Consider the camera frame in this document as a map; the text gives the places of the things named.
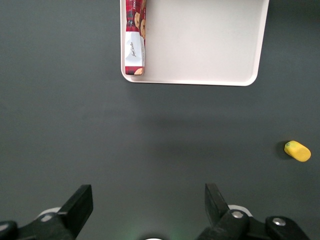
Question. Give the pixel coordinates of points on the red cookie box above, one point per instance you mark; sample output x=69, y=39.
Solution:
x=135, y=37

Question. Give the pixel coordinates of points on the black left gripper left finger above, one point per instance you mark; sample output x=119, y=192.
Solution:
x=72, y=212

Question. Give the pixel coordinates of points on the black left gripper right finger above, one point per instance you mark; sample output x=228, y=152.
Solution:
x=225, y=225

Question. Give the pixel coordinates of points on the white rectangular tray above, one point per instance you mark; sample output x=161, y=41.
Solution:
x=200, y=42

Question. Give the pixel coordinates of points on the yellow toy mango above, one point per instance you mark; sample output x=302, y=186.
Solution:
x=298, y=151

